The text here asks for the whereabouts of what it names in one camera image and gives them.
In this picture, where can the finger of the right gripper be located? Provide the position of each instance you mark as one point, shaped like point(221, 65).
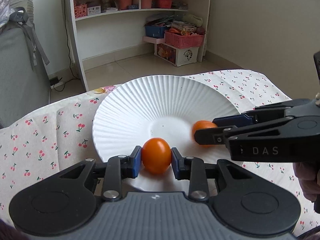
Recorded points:
point(295, 108)
point(285, 131)

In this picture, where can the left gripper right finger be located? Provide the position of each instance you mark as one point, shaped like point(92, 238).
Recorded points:
point(239, 202)

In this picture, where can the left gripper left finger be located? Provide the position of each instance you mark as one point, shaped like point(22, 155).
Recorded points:
point(67, 200)

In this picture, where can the small orange mandarin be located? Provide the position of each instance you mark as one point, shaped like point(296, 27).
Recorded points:
point(202, 124)

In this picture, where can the orange cherry tomato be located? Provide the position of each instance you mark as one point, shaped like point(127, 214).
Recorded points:
point(156, 156)

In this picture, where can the right hand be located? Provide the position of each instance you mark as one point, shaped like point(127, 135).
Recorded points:
point(308, 177)

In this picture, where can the cherry print tablecloth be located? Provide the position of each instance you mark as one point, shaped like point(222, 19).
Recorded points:
point(59, 135)

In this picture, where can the white printed storage box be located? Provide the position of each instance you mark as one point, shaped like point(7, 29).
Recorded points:
point(177, 57)

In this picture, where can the pink plastic basket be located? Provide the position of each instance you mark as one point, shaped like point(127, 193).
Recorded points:
point(182, 42)

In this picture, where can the grey sofa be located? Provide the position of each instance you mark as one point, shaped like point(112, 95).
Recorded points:
point(25, 85)

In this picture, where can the blue storage bin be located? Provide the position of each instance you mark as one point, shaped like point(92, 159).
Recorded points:
point(156, 31)

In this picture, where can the red small basket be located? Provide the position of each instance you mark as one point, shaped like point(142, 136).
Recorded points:
point(164, 4)

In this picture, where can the pink pen cup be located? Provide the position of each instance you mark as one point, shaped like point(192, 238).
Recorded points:
point(123, 4)

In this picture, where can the small pink lattice basket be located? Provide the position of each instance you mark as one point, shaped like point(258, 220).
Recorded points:
point(80, 11)

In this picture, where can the silver patterned bag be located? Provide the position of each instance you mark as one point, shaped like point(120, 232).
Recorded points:
point(5, 12)

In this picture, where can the grey strap bag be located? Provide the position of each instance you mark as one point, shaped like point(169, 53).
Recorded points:
point(20, 19)

